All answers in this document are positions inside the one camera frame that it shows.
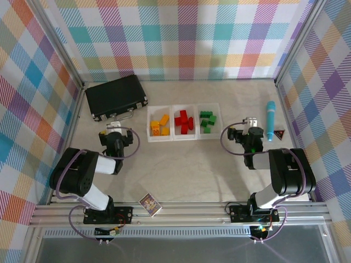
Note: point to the yellow lego brick with hole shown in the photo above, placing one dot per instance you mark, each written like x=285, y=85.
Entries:
x=153, y=133

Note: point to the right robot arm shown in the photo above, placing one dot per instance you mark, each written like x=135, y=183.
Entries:
x=290, y=170

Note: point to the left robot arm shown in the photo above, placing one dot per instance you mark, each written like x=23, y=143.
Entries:
x=74, y=170

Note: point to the black red triangle piece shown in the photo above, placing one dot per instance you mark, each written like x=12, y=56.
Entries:
x=279, y=134

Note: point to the blue marker pen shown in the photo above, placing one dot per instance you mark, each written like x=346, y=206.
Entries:
x=270, y=117

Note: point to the black hard case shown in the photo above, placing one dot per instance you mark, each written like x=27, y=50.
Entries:
x=112, y=96

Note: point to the clear three-compartment container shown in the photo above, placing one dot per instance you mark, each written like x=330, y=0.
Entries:
x=172, y=123

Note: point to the small picture card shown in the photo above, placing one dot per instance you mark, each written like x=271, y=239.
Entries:
x=150, y=205

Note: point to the left power connector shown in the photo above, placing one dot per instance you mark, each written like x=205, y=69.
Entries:
x=105, y=231

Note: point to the power connector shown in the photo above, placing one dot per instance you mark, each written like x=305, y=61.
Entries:
x=105, y=231
x=260, y=230

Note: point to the right power connector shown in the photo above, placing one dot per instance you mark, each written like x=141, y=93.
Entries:
x=260, y=230

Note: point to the grey metal panel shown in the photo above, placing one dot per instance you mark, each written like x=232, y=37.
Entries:
x=192, y=252

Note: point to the left aluminium side rail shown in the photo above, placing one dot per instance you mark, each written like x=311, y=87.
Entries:
x=75, y=112

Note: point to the aluminium side rail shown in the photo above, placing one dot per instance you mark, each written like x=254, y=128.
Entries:
x=291, y=123
x=75, y=112

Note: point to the right aluminium side rail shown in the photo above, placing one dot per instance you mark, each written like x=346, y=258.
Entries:
x=291, y=123

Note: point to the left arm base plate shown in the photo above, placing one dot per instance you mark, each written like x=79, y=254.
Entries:
x=124, y=215

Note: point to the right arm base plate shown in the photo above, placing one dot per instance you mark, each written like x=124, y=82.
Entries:
x=238, y=213

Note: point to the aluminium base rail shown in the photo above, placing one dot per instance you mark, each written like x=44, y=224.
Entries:
x=192, y=213

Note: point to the left aluminium corner post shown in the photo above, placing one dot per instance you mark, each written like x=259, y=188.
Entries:
x=61, y=46

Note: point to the aluminium corner post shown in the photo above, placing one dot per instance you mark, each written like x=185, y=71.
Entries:
x=297, y=41
x=61, y=46

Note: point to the right aluminium corner post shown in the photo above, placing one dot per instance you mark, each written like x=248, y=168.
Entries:
x=297, y=41

